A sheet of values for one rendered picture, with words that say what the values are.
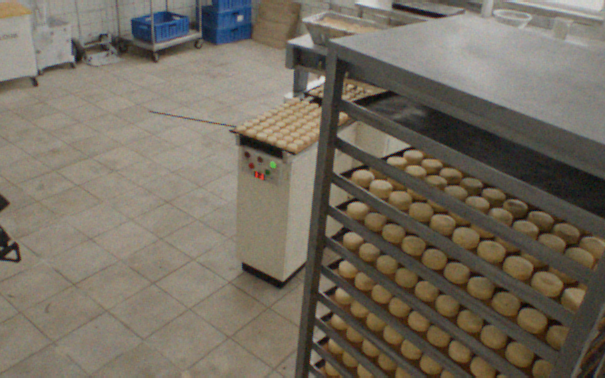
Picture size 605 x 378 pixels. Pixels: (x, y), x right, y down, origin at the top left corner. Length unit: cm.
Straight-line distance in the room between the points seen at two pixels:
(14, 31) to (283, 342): 398
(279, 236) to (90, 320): 106
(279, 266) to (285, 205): 40
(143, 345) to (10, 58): 359
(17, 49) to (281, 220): 363
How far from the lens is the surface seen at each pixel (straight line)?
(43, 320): 322
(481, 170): 104
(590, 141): 91
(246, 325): 304
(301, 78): 359
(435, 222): 119
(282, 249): 304
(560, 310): 107
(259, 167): 284
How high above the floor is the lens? 214
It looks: 31 degrees down
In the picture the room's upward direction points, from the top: 5 degrees clockwise
